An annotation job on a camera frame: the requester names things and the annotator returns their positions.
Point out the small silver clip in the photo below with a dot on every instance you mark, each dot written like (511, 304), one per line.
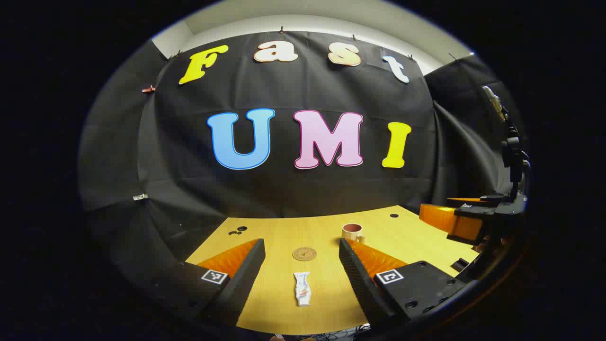
(140, 197)

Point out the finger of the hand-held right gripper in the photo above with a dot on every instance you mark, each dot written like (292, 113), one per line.
(466, 200)
(440, 218)

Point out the white toothpaste tube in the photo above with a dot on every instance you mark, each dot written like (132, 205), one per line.
(302, 289)

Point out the small black block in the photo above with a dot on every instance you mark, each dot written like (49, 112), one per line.
(459, 264)

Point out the round brown coaster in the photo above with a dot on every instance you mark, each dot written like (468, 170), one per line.
(304, 254)

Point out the small red clip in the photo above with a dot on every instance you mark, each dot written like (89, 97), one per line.
(148, 89)

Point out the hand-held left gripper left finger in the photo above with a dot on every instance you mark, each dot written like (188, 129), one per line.
(244, 279)

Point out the beige cup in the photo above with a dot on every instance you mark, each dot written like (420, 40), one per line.
(351, 233)

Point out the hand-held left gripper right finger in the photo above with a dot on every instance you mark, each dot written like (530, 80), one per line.
(360, 284)

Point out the black backdrop cloth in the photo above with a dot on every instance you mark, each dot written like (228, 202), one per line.
(307, 189)

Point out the wooden desktop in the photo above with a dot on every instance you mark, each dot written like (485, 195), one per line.
(307, 227)

